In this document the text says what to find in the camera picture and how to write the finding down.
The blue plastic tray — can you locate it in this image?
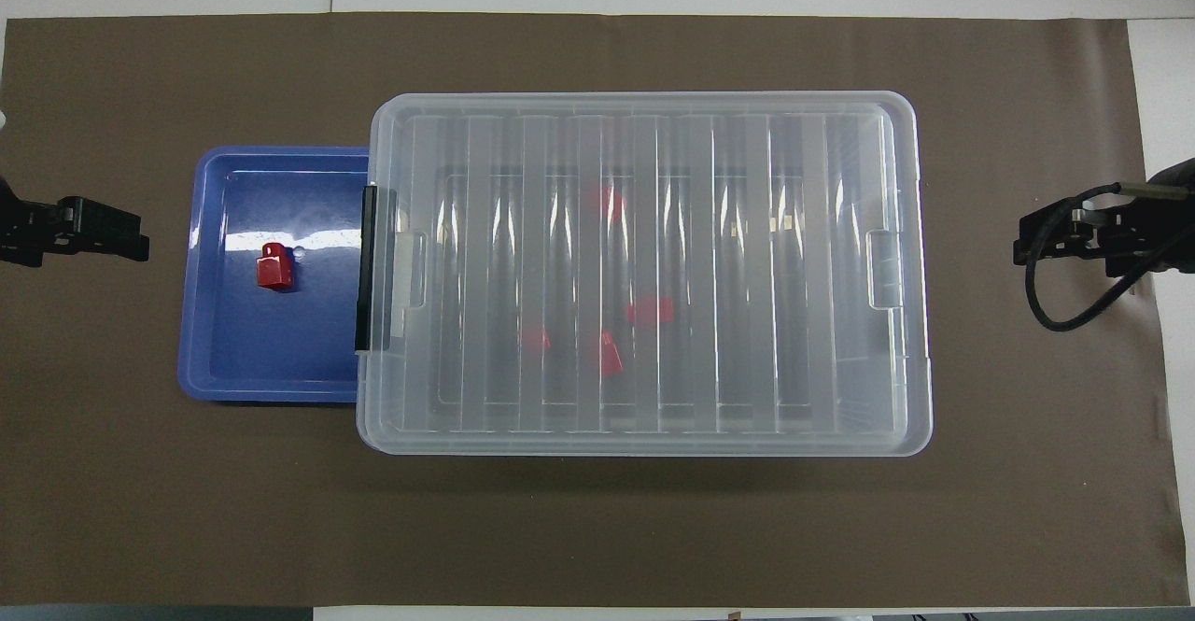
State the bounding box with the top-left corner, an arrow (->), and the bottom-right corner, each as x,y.
177,146 -> 374,404

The clear plastic storage box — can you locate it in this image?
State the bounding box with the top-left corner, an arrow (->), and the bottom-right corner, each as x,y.
358,98 -> 927,455

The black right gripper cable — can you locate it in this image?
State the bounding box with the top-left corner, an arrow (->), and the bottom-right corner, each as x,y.
1025,180 -> 1163,332

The brown paper table mat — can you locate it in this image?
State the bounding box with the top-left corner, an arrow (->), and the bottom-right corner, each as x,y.
0,12 -> 1191,608

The red block with notched end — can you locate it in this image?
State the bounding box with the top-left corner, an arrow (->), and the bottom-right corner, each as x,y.
257,242 -> 296,291

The clear ribbed box lid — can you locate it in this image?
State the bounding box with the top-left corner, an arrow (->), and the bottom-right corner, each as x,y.
356,92 -> 934,458

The black box latch handle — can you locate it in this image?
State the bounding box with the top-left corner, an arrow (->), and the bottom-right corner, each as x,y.
355,185 -> 378,354

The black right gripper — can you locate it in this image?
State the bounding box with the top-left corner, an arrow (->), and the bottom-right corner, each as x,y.
1013,159 -> 1195,276

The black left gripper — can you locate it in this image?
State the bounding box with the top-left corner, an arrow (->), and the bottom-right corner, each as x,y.
0,177 -> 150,267

